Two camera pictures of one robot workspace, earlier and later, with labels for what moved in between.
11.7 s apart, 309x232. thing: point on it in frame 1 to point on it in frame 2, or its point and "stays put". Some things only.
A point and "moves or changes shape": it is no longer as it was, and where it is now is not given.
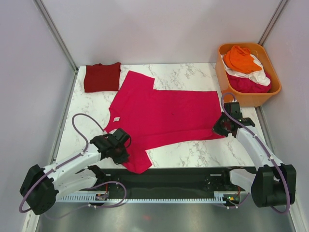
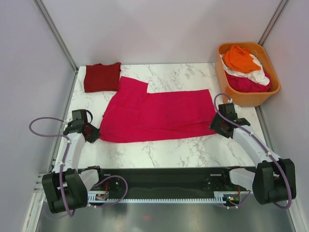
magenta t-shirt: x=151 y=118 moves or changes shape
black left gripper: x=123 y=158 to x=96 y=133
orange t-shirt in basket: x=240 y=59 stays put
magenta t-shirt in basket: x=245 y=85 stays put
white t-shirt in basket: x=258 y=77 stays put
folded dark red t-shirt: x=102 y=78 stays put
